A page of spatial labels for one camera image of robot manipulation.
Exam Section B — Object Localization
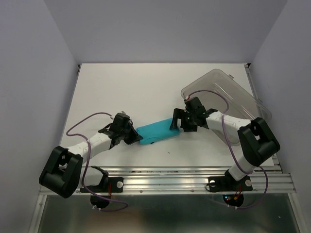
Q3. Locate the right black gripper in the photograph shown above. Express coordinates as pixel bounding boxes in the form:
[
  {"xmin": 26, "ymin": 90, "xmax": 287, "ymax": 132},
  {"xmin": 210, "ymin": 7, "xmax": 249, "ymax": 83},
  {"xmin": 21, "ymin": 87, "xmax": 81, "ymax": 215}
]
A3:
[{"xmin": 169, "ymin": 108, "xmax": 196, "ymax": 132}]

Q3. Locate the turquoise t shirt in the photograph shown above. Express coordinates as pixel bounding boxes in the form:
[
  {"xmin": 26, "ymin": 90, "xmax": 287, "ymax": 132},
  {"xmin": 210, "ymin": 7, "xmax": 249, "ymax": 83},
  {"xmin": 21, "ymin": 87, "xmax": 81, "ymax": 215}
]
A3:
[{"xmin": 137, "ymin": 118, "xmax": 180, "ymax": 145}]

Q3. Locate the clear plastic bin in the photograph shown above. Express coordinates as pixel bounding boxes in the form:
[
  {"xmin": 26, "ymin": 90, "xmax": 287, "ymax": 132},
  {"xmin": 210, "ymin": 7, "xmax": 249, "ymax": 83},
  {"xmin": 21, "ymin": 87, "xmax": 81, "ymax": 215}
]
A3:
[{"xmin": 180, "ymin": 68, "xmax": 272, "ymax": 146}]

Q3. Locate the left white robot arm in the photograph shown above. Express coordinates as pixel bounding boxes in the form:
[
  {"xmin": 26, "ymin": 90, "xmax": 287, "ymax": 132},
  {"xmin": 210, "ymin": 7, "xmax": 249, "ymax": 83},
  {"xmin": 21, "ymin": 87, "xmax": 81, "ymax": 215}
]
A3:
[{"xmin": 39, "ymin": 112, "xmax": 143, "ymax": 198}]

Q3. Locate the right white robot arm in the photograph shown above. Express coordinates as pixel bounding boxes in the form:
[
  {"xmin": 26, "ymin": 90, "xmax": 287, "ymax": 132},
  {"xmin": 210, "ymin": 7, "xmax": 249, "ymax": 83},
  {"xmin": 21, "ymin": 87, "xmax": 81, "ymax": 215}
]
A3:
[{"xmin": 170, "ymin": 97, "xmax": 280, "ymax": 192}]

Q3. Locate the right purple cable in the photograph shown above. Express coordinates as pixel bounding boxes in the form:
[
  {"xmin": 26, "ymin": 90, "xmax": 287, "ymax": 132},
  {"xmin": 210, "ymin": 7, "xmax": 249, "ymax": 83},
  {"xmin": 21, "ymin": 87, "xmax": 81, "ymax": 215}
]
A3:
[{"xmin": 184, "ymin": 90, "xmax": 269, "ymax": 211}]

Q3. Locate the purple cable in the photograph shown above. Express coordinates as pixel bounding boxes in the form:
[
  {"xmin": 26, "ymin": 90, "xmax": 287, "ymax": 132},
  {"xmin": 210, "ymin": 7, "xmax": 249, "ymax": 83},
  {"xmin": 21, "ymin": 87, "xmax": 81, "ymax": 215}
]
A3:
[
  {"xmin": 184, "ymin": 90, "xmax": 269, "ymax": 211},
  {"xmin": 66, "ymin": 112, "xmax": 129, "ymax": 212}
]

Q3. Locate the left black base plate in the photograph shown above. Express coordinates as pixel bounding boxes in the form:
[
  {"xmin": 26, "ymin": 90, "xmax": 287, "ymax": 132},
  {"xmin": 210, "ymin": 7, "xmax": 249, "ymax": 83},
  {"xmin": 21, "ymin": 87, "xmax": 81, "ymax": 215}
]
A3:
[{"xmin": 88, "ymin": 177, "xmax": 124, "ymax": 193}]

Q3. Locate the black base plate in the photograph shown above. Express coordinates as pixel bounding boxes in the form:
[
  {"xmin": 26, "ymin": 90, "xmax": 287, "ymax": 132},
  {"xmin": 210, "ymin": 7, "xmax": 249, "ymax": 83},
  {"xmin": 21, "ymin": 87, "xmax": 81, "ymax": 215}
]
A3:
[
  {"xmin": 205, "ymin": 176, "xmax": 253, "ymax": 193},
  {"xmin": 88, "ymin": 177, "xmax": 124, "ymax": 193}
]

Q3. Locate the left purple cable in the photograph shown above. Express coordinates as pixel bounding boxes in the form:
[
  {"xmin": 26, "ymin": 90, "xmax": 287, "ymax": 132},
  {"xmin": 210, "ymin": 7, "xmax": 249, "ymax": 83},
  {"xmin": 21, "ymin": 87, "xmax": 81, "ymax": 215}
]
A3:
[{"xmin": 66, "ymin": 112, "xmax": 129, "ymax": 212}]

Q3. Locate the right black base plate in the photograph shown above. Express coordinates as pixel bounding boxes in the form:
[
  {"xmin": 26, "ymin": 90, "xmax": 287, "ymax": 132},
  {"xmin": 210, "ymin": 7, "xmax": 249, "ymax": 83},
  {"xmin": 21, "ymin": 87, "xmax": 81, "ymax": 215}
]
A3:
[{"xmin": 205, "ymin": 176, "xmax": 253, "ymax": 193}]

